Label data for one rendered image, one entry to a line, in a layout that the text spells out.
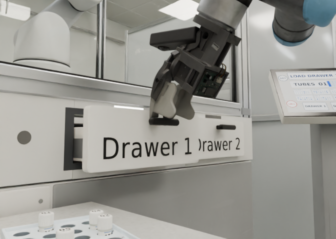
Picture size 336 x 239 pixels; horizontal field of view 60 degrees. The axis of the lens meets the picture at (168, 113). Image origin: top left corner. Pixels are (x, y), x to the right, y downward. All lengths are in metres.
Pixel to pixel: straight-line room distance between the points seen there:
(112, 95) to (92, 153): 0.16
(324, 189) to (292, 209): 0.82
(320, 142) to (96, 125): 1.09
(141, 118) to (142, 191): 0.19
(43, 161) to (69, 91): 0.13
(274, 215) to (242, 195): 1.27
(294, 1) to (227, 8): 0.09
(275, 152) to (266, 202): 0.37
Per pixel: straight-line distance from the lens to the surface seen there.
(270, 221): 2.30
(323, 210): 1.44
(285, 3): 0.48
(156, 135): 0.58
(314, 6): 0.47
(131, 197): 0.65
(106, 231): 0.26
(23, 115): 0.53
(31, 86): 0.53
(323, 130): 1.41
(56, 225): 0.30
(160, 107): 0.52
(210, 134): 0.82
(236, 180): 0.98
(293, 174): 2.18
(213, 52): 0.48
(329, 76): 1.50
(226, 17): 0.48
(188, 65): 0.48
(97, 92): 0.59
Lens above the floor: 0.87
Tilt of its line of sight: 5 degrees up
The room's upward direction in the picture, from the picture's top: straight up
